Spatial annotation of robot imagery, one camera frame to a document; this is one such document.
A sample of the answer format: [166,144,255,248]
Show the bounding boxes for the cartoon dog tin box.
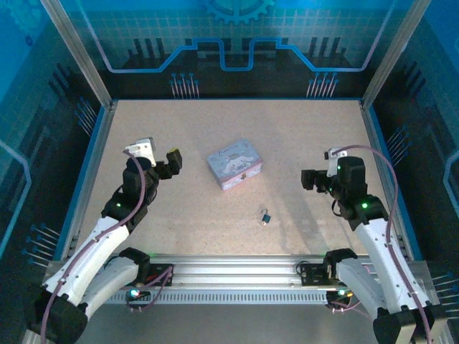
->
[206,138,263,192]

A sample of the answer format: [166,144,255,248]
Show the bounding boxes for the left LED circuit board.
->
[126,285,152,301]

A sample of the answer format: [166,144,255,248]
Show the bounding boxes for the led circuit board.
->
[126,285,152,301]
[325,288,355,305]

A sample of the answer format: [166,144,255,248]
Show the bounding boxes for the right LED circuit board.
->
[325,288,355,305]

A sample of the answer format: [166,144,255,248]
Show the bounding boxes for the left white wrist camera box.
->
[126,138,158,168]

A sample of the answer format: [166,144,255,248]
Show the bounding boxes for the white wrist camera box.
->
[126,138,158,168]
[323,146,349,177]

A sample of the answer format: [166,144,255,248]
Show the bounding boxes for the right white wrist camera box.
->
[323,146,349,177]

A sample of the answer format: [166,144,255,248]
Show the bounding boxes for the aluminium side rail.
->
[60,101,118,261]
[359,100,415,261]

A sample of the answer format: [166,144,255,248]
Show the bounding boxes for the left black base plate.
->
[143,262,174,287]

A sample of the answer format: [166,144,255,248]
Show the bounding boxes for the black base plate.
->
[298,262,337,287]
[143,262,174,287]

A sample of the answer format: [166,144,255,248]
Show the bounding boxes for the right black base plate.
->
[298,262,337,287]

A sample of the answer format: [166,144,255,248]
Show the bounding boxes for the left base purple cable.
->
[125,267,175,313]

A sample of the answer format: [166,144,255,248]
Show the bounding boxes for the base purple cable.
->
[328,299,364,315]
[125,267,175,313]

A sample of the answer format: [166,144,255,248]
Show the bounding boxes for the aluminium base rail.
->
[42,253,433,292]

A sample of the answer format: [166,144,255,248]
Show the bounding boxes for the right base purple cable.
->
[328,299,364,315]

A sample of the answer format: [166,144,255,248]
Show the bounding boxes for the slotted grey cable duct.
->
[107,290,359,306]

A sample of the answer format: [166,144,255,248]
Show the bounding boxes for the aluminium corner post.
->
[38,0,116,109]
[361,0,433,110]

